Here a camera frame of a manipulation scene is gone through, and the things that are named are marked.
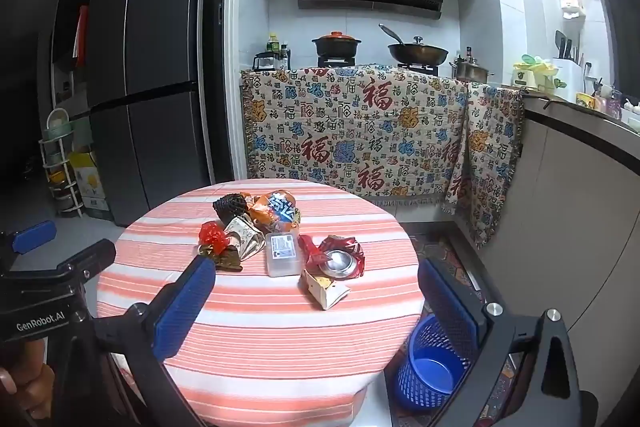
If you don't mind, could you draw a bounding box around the colourful hexagon floor mat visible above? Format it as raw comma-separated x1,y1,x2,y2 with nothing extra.
390,232,526,427

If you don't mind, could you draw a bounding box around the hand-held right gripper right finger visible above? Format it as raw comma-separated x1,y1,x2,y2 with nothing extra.
417,257,583,427

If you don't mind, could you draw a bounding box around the white cardboard box piece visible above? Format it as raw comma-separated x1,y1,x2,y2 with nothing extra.
301,269,352,310

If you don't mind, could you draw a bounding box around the red foil wrapper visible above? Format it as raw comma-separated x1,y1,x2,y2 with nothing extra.
298,234,366,280

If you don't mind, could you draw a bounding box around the black wok with lid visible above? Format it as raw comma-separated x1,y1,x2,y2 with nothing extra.
378,23,449,65

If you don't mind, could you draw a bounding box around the white storage rack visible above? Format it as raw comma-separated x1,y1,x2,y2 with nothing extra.
40,107,86,218

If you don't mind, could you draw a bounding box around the red board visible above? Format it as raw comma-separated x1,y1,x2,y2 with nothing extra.
74,5,90,68

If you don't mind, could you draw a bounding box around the grey kitchen counter cabinet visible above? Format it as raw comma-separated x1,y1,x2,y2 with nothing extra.
480,84,640,427

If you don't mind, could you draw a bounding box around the white knife block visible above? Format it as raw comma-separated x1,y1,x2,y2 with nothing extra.
550,29,586,90

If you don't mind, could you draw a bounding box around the white patterned paper package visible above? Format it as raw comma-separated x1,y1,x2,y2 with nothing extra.
222,216,266,258

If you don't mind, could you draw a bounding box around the orange snack bag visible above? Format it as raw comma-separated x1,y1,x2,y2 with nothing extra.
248,190,302,233

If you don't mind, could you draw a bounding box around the black foam net sleeve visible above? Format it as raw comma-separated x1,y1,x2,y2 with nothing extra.
212,193,251,225

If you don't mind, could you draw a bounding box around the round metal tin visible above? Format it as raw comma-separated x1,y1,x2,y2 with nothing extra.
316,251,357,278

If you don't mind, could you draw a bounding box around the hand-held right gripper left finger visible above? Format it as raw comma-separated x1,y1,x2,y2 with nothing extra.
91,254,217,427

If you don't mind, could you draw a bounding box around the orange striped tablecloth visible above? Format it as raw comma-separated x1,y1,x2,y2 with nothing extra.
95,179,426,427

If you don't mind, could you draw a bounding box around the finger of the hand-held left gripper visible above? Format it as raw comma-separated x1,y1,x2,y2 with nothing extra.
12,221,57,255
56,239,117,283

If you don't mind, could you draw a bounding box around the clear plastic box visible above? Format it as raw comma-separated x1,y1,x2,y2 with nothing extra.
265,232,307,278

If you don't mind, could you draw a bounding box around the pink bottle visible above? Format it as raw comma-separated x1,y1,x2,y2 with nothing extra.
605,87,623,120

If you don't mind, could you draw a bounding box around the yellow cardboard box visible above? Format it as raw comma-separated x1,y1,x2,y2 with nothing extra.
67,149,111,212

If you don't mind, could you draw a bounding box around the blue plastic basket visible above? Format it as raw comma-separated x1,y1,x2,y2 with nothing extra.
397,313,473,413

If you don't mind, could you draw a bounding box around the pale green basin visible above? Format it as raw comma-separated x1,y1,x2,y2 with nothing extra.
46,108,75,140

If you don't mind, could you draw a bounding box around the black gas stove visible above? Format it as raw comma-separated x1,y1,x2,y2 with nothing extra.
317,55,441,75

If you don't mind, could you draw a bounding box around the dark grey fridge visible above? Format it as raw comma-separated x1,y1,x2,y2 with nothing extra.
85,0,213,228

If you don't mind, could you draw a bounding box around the black clay pot orange lid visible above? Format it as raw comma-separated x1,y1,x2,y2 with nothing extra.
311,32,362,58

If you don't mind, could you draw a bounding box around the steel pot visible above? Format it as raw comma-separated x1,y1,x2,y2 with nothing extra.
449,57,496,84

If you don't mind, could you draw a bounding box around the printed blanket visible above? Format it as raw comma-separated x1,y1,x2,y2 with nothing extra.
240,64,526,248

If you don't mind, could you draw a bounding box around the person's left hand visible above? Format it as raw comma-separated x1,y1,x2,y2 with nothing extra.
0,339,56,427

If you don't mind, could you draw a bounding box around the green yellow kitchen appliance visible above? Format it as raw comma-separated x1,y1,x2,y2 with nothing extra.
512,53,568,95

